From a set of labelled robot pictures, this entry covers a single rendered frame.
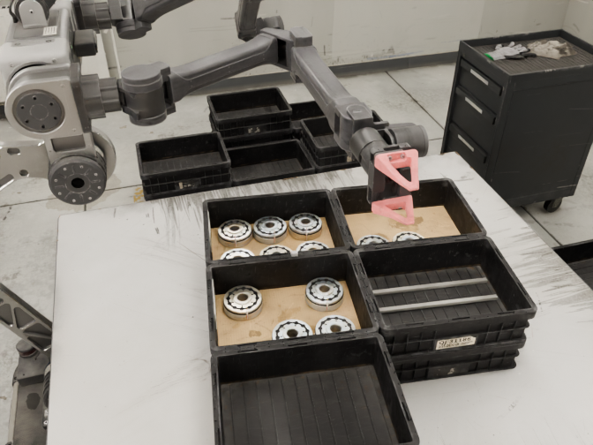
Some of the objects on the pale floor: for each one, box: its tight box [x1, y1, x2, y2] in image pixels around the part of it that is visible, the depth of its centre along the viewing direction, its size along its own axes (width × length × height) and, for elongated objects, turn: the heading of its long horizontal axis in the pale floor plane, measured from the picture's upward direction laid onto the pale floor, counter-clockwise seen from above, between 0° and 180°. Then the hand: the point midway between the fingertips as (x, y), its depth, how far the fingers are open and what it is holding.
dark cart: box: [440, 28, 593, 213], centre depth 309 cm, size 60×45×90 cm
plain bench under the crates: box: [46, 151, 593, 445], centre depth 189 cm, size 160×160×70 cm
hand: (409, 204), depth 87 cm, fingers open, 6 cm apart
